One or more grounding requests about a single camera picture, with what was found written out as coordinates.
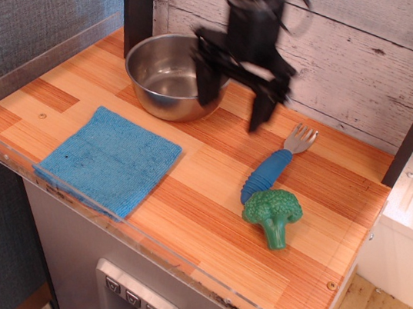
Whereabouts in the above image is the stainless steel bowl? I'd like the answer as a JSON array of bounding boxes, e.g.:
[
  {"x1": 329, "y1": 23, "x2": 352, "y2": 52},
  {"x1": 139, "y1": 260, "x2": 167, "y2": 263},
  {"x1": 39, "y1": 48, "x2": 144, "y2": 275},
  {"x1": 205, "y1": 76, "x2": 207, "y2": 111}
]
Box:
[{"x1": 125, "y1": 34, "x2": 230, "y2": 122}]

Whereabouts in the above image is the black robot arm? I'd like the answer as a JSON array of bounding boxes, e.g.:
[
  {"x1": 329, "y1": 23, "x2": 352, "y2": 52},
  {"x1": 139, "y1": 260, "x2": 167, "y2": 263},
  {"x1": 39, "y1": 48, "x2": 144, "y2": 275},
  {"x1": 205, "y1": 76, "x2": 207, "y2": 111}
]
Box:
[{"x1": 192, "y1": 0, "x2": 311, "y2": 132}]

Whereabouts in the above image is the fork with blue handle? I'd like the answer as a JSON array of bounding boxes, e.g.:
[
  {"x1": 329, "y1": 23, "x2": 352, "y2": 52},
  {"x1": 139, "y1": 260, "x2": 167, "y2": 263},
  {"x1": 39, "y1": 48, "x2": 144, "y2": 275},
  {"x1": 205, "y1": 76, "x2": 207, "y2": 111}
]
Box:
[{"x1": 240, "y1": 124, "x2": 318, "y2": 204}]

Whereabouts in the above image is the grey water dispenser panel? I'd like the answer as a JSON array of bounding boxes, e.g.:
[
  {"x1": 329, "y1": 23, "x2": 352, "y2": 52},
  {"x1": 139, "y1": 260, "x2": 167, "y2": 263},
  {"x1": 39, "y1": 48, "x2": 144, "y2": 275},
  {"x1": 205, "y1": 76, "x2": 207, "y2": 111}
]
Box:
[{"x1": 95, "y1": 258, "x2": 179, "y2": 309}]

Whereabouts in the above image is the blue knitted napkin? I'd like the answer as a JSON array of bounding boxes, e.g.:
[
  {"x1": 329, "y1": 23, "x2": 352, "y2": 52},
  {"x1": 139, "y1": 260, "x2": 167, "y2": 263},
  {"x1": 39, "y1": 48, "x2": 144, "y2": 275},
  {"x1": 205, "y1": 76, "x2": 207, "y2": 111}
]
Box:
[{"x1": 34, "y1": 106, "x2": 182, "y2": 218}]

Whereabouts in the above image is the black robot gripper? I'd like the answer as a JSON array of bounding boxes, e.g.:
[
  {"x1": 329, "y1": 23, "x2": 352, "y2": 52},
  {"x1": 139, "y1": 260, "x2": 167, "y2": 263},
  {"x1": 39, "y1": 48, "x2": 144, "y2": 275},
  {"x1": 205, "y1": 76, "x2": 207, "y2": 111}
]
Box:
[{"x1": 192, "y1": 5, "x2": 295, "y2": 132}]

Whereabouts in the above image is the green toy broccoli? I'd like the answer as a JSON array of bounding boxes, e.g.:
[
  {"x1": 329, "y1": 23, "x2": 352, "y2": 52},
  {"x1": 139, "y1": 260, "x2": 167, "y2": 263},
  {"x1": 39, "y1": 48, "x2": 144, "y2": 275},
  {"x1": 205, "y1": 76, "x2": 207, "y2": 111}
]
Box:
[{"x1": 241, "y1": 189, "x2": 303, "y2": 251}]

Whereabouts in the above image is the clear acrylic table guard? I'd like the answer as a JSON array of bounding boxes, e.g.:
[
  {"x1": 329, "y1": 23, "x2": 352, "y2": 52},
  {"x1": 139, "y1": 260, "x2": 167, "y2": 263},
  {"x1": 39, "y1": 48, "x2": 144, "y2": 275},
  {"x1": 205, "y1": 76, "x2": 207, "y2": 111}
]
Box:
[{"x1": 0, "y1": 14, "x2": 392, "y2": 309}]

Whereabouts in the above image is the silver toy fridge cabinet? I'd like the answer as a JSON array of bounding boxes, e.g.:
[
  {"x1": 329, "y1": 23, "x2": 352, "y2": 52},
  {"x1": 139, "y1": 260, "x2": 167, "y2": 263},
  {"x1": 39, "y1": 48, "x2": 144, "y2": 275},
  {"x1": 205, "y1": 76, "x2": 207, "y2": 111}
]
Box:
[{"x1": 3, "y1": 178, "x2": 310, "y2": 309}]

